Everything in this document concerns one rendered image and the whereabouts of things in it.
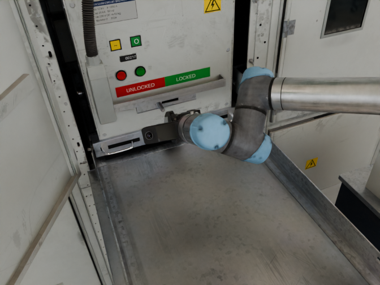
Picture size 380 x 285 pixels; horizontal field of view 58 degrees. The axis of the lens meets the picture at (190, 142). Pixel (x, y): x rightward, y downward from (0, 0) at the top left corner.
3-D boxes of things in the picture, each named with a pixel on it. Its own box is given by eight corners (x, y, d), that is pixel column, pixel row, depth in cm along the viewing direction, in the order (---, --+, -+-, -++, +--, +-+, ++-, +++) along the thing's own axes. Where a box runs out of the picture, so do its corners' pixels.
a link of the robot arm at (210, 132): (228, 157, 72) (191, 145, 70) (209, 150, 83) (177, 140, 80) (239, 121, 72) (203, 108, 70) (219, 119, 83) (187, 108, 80)
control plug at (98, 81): (117, 121, 101) (105, 66, 90) (100, 125, 99) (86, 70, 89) (112, 108, 106) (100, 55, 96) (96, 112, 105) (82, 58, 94)
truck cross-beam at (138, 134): (238, 119, 132) (238, 106, 128) (96, 158, 117) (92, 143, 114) (232, 112, 135) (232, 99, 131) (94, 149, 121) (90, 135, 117)
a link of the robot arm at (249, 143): (279, 118, 79) (238, 102, 76) (270, 165, 77) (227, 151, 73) (260, 124, 86) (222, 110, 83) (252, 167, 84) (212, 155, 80)
